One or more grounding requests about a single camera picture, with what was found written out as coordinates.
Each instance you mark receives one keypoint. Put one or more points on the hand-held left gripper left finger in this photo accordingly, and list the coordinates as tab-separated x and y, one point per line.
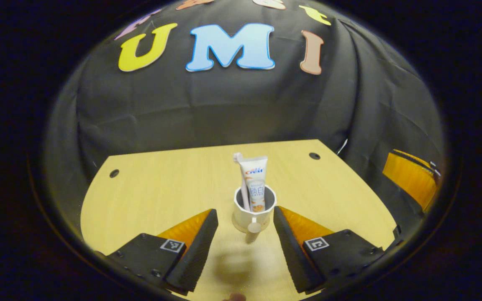
201	246

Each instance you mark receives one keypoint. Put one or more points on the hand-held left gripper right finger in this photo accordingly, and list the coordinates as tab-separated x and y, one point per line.
291	251

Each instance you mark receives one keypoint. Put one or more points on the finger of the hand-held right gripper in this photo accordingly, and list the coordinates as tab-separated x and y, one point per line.
412	179

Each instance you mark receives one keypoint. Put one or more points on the white cup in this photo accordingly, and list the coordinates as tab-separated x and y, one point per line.
241	215

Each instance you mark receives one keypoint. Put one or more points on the white toothpaste tube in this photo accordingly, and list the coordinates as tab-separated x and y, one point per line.
254	175

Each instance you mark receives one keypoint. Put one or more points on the white toothbrush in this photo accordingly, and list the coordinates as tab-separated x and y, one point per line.
237	157

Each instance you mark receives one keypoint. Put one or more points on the light wooden desktop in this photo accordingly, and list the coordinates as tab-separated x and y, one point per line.
161	188

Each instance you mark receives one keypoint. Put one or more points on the black backdrop cloth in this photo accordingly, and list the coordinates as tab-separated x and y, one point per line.
224	104

